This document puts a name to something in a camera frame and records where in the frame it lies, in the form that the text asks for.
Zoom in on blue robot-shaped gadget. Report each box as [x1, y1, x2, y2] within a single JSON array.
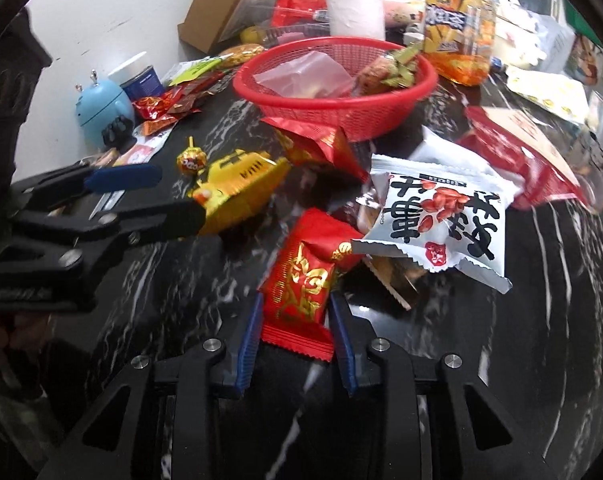
[[74, 71, 137, 150]]

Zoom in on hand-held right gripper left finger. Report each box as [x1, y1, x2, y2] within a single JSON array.
[[36, 291, 265, 480]]

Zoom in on red plastic basket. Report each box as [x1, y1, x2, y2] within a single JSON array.
[[232, 36, 438, 143]]

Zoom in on yellow lollipop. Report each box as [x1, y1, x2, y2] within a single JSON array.
[[177, 136, 209, 177]]

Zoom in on red barcode snack bag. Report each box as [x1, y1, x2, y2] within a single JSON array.
[[271, 0, 332, 28]]

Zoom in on smiley print pouch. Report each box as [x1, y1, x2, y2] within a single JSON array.
[[505, 66, 591, 124]]

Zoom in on yellow noodle snack bag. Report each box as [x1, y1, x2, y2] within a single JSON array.
[[215, 43, 265, 69]]

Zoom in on pink paper cup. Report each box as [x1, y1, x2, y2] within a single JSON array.
[[384, 0, 427, 29]]

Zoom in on green wrapped candies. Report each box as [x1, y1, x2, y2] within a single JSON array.
[[381, 44, 423, 89]]

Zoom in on white toilet paper roll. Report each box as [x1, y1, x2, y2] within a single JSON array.
[[324, 0, 386, 41]]

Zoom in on white paper card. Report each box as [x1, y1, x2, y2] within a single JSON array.
[[131, 125, 175, 155]]

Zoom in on red crumpled snack packet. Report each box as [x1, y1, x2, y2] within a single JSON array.
[[260, 116, 371, 184]]

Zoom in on white plastic bag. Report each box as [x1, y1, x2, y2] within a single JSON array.
[[495, 0, 573, 74]]

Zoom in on brown wafer snack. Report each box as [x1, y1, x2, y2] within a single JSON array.
[[355, 199, 428, 312]]

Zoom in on green label packet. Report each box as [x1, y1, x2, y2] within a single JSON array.
[[167, 57, 223, 87]]

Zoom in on person's left hand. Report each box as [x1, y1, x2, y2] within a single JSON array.
[[0, 311, 52, 361]]

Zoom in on plain white packet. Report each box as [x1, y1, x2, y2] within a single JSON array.
[[410, 126, 526, 197]]

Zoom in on white peanut snack packet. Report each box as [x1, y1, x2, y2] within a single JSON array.
[[350, 154, 515, 295]]

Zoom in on iced tea bottle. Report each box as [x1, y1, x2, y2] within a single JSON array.
[[423, 0, 498, 87]]

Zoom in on small red gold packet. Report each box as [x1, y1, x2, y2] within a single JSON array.
[[131, 95, 179, 122]]

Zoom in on cardboard box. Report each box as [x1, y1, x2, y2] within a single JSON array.
[[177, 0, 303, 56]]

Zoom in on large red packet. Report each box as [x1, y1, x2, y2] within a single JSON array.
[[455, 105, 591, 212]]

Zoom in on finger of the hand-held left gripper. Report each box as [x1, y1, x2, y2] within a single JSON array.
[[11, 163, 163, 211], [1, 199, 207, 276]]

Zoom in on red gold-print snack packet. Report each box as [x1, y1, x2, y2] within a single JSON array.
[[258, 207, 363, 363]]

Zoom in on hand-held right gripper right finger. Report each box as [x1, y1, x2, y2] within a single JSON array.
[[330, 292, 547, 480]]

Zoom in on clear plastic bag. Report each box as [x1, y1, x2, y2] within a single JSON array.
[[254, 51, 356, 99]]

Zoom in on yellow snack packet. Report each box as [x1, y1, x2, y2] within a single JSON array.
[[191, 149, 292, 236]]

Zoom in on brown snack packet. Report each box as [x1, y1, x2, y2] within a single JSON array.
[[355, 57, 402, 97]]

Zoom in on clear plastic container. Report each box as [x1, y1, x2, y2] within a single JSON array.
[[260, 7, 333, 42]]

